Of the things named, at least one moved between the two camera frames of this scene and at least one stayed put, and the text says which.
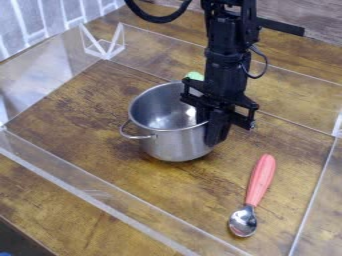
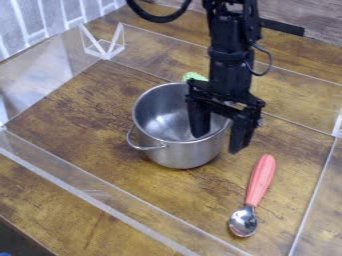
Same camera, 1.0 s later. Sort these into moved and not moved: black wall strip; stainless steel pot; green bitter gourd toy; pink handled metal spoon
Moved: stainless steel pot
Not moved: green bitter gourd toy; pink handled metal spoon; black wall strip
